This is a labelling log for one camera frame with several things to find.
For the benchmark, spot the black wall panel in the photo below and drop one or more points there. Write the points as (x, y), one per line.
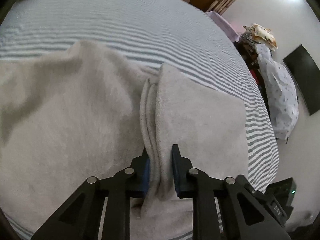
(306, 75)

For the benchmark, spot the light grey fleece pants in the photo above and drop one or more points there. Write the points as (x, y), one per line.
(88, 111)

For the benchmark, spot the grey striped bed sheet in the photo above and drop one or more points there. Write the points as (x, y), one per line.
(148, 33)

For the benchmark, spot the lilac cloth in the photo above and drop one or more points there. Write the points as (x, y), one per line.
(224, 26)

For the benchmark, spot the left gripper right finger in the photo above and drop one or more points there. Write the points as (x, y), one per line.
(180, 171)

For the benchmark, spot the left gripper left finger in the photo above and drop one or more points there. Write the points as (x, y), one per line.
(139, 183)

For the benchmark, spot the pile of clothes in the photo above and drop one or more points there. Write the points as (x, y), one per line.
(280, 88)

